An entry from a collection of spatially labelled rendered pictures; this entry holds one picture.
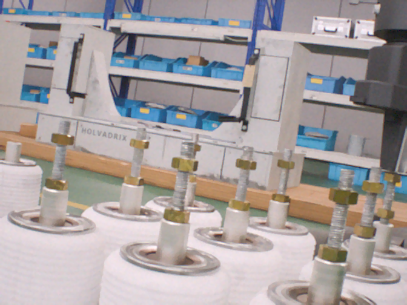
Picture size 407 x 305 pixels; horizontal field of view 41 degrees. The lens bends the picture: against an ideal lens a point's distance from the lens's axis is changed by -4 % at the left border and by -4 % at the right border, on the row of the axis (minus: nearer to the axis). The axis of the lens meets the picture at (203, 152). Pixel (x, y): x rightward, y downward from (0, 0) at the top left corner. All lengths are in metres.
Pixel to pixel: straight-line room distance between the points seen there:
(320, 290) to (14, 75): 3.61
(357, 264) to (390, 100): 0.16
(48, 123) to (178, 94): 6.92
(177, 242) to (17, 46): 3.53
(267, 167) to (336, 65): 6.62
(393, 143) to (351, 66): 8.50
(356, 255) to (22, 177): 0.50
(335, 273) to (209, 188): 2.27
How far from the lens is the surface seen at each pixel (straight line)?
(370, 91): 0.55
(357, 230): 0.48
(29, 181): 0.82
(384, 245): 0.60
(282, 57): 2.67
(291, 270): 0.60
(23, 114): 3.98
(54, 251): 0.44
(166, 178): 2.72
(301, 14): 9.45
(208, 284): 0.39
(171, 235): 0.40
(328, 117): 9.05
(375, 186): 0.47
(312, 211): 2.46
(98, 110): 3.26
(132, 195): 0.56
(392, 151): 0.58
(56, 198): 0.47
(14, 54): 3.87
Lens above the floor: 0.36
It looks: 3 degrees down
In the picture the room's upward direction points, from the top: 9 degrees clockwise
